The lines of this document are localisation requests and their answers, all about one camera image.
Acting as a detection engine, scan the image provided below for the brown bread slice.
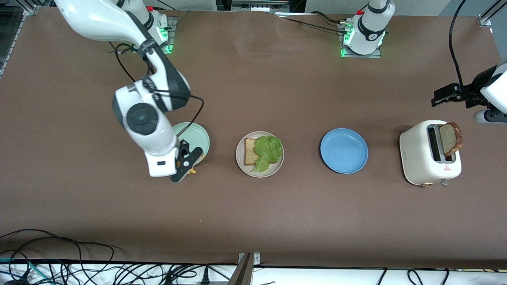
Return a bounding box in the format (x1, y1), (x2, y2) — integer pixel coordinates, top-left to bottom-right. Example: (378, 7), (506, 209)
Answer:
(244, 137), (280, 165)
(439, 122), (463, 158)

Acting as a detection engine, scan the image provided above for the green lettuce leaf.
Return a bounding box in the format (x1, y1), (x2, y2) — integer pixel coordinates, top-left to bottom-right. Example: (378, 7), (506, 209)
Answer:
(252, 135), (284, 173)

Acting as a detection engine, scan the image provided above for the mint green plate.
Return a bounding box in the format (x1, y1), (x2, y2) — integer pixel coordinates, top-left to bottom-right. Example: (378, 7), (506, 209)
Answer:
(171, 122), (210, 165)

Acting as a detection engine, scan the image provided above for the beige plate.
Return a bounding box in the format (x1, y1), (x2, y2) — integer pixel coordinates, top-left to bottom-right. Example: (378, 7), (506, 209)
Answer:
(236, 131), (285, 178)

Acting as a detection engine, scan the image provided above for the blue plate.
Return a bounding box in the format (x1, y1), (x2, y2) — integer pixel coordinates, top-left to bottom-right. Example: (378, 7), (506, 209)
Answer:
(320, 127), (369, 175)

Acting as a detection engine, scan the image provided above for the white two-slot toaster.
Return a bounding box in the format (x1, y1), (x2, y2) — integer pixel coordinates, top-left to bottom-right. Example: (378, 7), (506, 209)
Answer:
(399, 120), (463, 187)

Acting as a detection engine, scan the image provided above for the dark metal beam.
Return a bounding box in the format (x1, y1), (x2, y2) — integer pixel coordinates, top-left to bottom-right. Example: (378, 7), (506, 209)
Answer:
(228, 253), (254, 285)

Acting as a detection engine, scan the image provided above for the flat silver metal strip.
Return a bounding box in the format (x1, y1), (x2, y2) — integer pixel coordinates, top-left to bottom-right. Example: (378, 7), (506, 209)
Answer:
(275, 12), (317, 19)

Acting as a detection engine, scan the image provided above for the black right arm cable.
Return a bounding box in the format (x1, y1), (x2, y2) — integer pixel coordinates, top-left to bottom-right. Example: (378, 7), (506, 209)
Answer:
(108, 40), (205, 139)

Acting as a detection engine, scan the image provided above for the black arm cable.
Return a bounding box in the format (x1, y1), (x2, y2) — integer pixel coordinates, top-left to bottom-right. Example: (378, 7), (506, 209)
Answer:
(448, 0), (466, 88)
(108, 40), (205, 139)

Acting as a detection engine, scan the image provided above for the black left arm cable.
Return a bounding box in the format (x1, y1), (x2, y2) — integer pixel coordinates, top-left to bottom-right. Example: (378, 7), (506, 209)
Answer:
(448, 0), (466, 88)

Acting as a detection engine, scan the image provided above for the aluminium frame rail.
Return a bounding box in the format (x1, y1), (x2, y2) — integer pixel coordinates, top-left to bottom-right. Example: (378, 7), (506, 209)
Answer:
(0, 4), (40, 78)
(477, 0), (507, 27)

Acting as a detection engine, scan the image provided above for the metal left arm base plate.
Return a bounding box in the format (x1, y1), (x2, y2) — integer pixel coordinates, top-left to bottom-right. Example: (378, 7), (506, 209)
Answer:
(338, 22), (383, 59)

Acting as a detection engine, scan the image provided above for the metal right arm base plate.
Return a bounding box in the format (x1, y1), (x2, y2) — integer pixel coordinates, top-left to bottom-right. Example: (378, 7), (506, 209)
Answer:
(158, 16), (177, 54)

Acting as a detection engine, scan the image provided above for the small aluminium corner bracket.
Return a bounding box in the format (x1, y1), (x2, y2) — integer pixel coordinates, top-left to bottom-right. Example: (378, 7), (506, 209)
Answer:
(238, 252), (261, 266)

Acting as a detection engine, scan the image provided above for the black corrugated base cable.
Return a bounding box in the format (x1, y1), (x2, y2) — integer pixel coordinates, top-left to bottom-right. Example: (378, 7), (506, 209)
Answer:
(277, 12), (349, 34)

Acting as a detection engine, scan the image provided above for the grey metal equipment frame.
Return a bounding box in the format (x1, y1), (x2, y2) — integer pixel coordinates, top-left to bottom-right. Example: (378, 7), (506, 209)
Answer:
(216, 0), (290, 12)

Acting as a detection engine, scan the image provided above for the black looped floor cable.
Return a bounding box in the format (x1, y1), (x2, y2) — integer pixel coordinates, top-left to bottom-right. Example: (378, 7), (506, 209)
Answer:
(0, 229), (115, 264)

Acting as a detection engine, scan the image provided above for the teal floor cable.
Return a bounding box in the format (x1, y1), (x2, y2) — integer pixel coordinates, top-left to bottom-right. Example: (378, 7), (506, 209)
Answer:
(0, 257), (52, 285)

